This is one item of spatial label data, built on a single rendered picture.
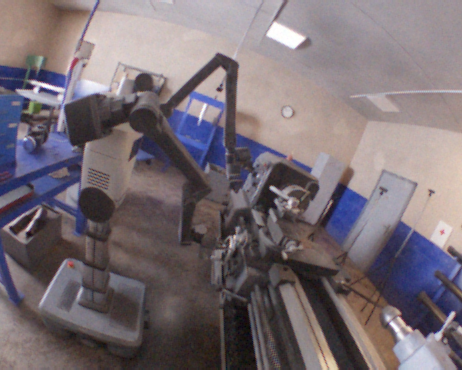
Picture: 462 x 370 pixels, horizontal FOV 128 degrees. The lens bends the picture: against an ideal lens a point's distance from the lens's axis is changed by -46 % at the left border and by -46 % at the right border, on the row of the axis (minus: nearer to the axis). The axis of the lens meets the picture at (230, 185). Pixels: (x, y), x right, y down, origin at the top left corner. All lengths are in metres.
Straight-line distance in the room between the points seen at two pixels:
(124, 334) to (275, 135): 4.86
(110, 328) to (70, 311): 0.25
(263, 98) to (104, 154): 4.63
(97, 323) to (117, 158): 0.94
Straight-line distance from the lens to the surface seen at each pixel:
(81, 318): 1.33
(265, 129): 5.09
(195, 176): 0.70
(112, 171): 0.75
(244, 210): 1.88
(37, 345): 1.58
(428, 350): 0.80
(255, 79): 5.15
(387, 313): 0.89
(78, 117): 0.59
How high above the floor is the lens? 1.42
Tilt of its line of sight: 15 degrees down
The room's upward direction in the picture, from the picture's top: 24 degrees clockwise
